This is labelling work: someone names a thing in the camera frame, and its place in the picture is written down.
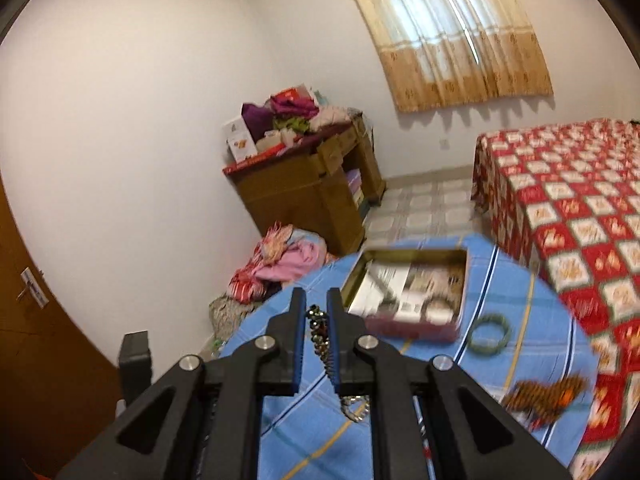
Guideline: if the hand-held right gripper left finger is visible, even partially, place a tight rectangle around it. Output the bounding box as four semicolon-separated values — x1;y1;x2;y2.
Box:
56;287;307;480

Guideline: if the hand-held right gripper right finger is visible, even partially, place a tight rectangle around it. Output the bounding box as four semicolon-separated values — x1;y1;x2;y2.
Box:
326;287;573;480

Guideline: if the dark beaded chain necklace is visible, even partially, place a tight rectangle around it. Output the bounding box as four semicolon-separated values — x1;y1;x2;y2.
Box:
305;304;372;424

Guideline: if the rectangular metal tin box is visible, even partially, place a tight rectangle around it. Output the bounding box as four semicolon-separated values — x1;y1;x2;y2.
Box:
341;247;468;345

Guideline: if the pink clothes pile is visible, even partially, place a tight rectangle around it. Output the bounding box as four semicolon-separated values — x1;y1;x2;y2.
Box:
229;221;337;305

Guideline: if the green jade bangle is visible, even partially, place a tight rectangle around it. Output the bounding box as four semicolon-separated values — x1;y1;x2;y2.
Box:
467;313;514;355

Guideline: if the wooden desk cabinet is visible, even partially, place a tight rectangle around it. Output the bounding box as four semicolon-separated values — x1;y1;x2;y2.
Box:
222;116;387;257

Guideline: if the blue striped tablecloth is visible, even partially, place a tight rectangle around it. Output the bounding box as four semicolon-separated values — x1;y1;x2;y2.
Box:
216;232;598;480

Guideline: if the white printed box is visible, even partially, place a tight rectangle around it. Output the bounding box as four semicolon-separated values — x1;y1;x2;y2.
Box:
220;116;259;164

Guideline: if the pile of clothes on cabinet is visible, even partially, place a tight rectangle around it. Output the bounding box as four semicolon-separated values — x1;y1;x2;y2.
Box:
242;85;357;146

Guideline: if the brown wooden door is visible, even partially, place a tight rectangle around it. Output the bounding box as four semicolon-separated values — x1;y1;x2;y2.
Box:
0;180;123;480

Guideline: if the red checkered bed blanket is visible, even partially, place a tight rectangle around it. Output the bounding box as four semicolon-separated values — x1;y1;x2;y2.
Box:
471;118;640;480

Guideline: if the beige patterned curtain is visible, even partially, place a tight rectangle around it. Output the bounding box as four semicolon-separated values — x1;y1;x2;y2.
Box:
332;0;555;114

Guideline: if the metal door handle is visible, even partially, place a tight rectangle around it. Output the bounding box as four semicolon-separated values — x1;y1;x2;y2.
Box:
16;269;49;309

